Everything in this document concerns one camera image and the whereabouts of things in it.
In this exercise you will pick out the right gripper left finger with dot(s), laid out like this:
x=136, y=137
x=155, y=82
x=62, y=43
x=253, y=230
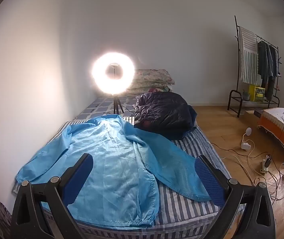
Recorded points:
x=28, y=218

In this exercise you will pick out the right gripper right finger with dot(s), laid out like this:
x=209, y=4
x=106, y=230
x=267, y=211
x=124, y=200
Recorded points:
x=257, y=220

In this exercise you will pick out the light blue work coat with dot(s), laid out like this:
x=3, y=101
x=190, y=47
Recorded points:
x=122, y=189

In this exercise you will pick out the black clothes rack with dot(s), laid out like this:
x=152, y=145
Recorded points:
x=239, y=96

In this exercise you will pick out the dark hanging clothes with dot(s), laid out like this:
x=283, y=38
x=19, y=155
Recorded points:
x=268, y=67

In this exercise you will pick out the white power strip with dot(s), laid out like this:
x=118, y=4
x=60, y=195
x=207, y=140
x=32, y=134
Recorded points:
x=266, y=163

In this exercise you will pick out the striped blue white mattress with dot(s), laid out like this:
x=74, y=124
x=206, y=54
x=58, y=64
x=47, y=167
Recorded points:
x=178, y=216

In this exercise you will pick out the blue checkered bed sheet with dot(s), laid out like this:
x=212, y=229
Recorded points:
x=103, y=106

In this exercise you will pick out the yellow box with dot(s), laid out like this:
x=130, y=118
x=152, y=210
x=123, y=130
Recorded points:
x=256, y=93

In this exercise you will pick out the dark navy down jacket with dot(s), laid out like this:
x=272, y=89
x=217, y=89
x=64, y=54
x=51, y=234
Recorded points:
x=164, y=113

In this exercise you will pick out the striped hanging towel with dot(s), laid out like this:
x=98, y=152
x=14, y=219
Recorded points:
x=248, y=49

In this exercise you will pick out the bright ring light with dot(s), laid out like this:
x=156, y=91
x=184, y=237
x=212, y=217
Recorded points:
x=113, y=73

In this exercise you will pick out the black ring light tripod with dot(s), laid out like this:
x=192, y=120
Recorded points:
x=117, y=105

